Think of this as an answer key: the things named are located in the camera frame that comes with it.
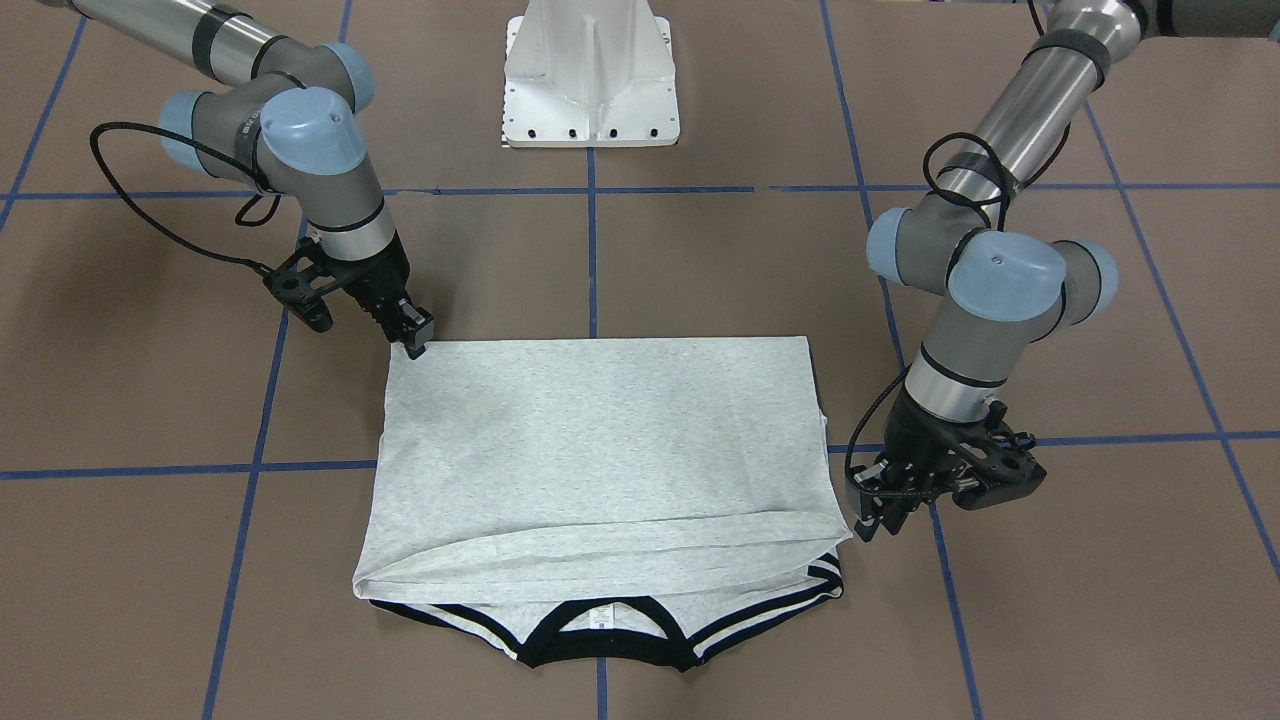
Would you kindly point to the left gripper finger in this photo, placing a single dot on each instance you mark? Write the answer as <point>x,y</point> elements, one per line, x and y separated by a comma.
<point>862,500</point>
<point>866,528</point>

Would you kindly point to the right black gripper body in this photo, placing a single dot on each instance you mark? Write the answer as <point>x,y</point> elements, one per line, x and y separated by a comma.
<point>380,283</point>

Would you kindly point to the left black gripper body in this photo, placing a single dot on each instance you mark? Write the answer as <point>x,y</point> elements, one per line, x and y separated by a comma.
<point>916,430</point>

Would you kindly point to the grey cartoon print t-shirt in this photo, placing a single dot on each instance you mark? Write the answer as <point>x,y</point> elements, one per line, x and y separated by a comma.
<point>659,500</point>

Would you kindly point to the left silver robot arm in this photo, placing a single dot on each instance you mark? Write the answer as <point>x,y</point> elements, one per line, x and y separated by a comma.
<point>1001,291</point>

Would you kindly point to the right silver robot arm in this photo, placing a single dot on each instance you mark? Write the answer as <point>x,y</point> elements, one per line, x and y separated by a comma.
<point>286,126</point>

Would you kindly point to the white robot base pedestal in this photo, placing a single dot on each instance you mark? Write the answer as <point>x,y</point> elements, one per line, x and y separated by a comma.
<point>589,75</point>

